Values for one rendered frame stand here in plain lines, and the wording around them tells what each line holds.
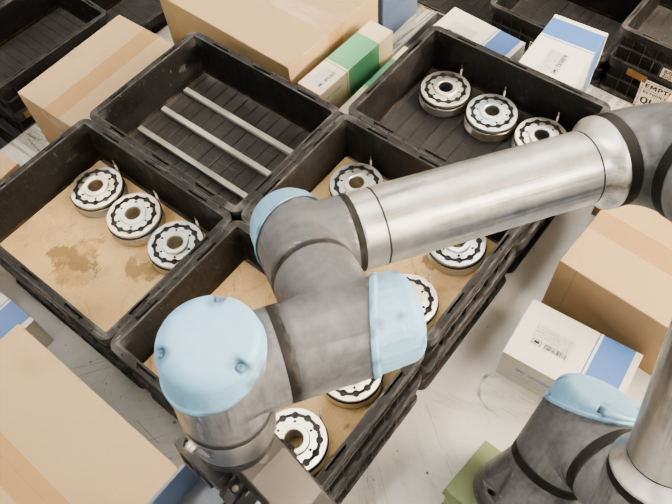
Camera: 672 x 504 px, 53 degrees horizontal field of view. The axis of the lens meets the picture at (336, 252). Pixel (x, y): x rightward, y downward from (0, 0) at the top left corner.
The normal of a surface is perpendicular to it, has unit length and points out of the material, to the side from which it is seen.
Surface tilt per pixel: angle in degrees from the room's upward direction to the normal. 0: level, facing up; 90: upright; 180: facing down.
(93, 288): 0
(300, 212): 23
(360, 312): 9
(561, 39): 0
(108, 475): 0
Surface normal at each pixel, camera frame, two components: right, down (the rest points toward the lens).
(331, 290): -0.17, -0.80
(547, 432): -0.87, -0.16
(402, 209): 0.15, -0.19
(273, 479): 0.42, -0.21
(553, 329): -0.05, -0.53
